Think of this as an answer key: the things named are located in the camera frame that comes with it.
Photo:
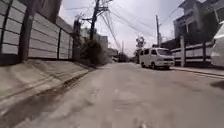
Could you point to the pale building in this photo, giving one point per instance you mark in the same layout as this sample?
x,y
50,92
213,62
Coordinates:
x,y
102,41

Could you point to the dark building behind wall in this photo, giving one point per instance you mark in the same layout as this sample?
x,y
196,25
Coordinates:
x,y
46,8

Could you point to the white slatted fence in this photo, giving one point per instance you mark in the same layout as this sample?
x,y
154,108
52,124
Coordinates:
x,y
193,52

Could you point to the tree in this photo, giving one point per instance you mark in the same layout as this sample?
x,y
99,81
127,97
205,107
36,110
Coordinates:
x,y
140,42

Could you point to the white car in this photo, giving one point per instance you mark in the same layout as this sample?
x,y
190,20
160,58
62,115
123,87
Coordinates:
x,y
218,46

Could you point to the dark bush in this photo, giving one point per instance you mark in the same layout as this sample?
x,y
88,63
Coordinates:
x,y
90,51

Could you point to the sloped concrete verge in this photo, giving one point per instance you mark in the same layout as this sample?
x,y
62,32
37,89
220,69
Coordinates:
x,y
40,78

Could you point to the white van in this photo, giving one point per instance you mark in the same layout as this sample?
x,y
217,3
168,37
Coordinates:
x,y
156,57

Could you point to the dark utility pole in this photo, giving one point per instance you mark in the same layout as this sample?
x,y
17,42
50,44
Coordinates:
x,y
94,20

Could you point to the grey concrete road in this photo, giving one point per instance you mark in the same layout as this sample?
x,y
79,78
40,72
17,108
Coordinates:
x,y
133,96

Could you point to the grey multi-storey building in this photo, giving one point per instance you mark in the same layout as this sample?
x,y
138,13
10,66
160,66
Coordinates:
x,y
198,21

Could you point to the grey slatted concrete wall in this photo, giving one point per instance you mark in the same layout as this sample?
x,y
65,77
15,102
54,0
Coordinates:
x,y
40,38

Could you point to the grey utility pole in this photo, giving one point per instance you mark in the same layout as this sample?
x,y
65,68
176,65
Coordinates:
x,y
158,30

